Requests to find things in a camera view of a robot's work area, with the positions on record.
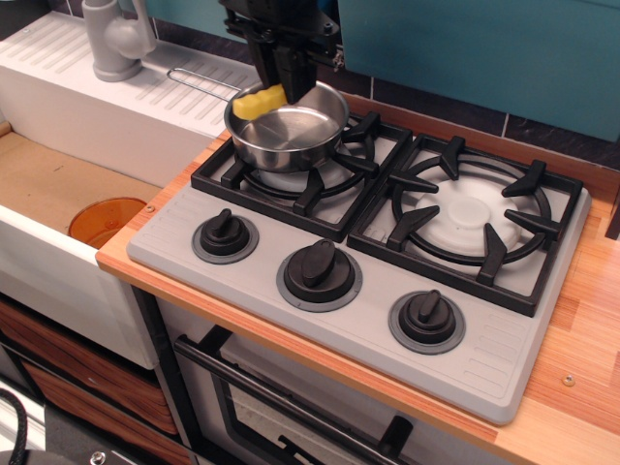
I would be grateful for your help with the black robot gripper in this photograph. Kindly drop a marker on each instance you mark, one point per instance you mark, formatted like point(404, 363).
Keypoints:
point(302, 34)

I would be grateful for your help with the yellow crinkle fry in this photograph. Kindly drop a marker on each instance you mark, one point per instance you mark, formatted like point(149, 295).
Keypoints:
point(251, 106)

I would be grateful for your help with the small steel saucepan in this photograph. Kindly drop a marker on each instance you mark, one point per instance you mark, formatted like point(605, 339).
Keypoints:
point(293, 138)

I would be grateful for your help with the black left stove knob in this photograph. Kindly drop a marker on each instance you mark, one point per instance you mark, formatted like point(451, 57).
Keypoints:
point(225, 238)

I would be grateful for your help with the black stove knob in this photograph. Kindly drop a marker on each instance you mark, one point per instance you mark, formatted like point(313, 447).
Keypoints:
point(225, 238)
point(319, 278)
point(426, 323)

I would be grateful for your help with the black middle stove knob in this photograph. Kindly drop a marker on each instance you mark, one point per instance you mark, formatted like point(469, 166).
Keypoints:
point(319, 278)

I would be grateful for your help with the grey toy stove top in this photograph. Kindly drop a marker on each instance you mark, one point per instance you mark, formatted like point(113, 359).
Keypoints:
point(486, 374)

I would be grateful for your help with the black right stove knob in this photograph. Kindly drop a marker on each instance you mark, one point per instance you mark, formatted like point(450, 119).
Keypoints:
point(426, 323)

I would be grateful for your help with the black left burner grate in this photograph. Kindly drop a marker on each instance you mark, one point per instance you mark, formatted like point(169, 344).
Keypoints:
point(325, 201)

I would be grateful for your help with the black burner grate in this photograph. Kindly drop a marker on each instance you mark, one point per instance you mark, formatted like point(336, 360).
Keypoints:
point(500, 231)
point(325, 201)

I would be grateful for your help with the grey toy faucet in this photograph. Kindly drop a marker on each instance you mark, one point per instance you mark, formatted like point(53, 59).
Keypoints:
point(118, 44)

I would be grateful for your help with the white toy sink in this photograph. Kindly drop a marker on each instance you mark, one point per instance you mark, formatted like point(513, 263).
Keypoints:
point(68, 140)

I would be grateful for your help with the orange translucent plastic bowl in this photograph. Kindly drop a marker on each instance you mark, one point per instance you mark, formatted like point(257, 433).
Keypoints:
point(97, 223)

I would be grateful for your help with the black right burner grate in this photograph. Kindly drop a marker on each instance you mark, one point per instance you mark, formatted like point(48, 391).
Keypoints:
point(500, 231)

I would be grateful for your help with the wooden drawer fronts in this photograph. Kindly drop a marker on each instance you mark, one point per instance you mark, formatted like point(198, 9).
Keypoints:
point(86, 381)

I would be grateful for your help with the oven door with black handle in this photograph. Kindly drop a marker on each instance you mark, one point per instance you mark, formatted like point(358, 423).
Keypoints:
point(273, 410)

